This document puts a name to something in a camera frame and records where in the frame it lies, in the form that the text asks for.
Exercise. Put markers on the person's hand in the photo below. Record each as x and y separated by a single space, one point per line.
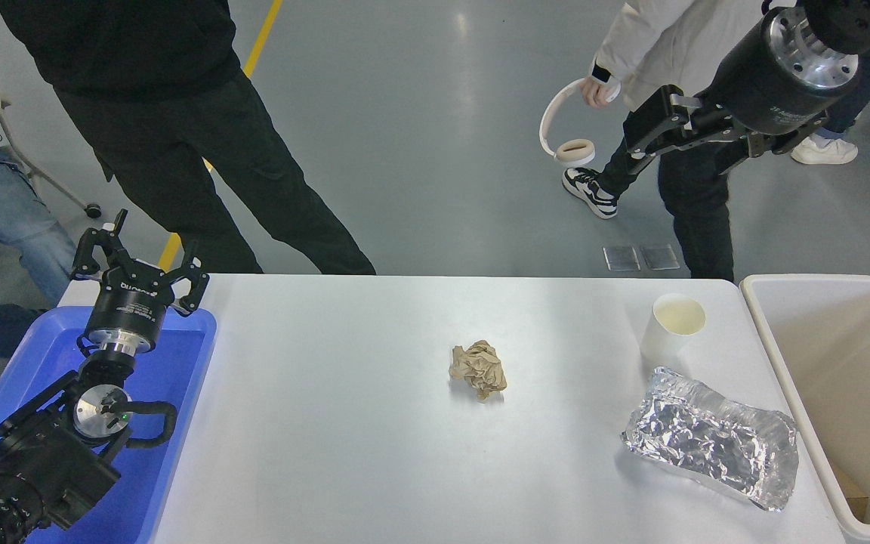
600 92

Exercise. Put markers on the blue plastic tray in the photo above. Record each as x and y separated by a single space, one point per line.
171 378

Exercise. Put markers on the crumpled silver foil tray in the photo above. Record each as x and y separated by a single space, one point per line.
707 438

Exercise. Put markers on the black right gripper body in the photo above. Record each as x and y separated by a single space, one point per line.
760 91

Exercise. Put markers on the crumpled tan paper ball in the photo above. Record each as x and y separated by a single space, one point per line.
478 370

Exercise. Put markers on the white wheeled chair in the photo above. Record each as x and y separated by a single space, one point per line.
93 211

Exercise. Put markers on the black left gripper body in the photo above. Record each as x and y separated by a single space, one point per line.
127 313

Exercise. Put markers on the clear floor plate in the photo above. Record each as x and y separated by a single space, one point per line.
660 257
621 258

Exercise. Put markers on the white paper cup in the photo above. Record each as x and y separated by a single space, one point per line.
678 316

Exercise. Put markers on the white headphones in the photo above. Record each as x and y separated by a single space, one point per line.
575 152

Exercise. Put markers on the large pale plastic bin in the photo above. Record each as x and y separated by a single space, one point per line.
843 355

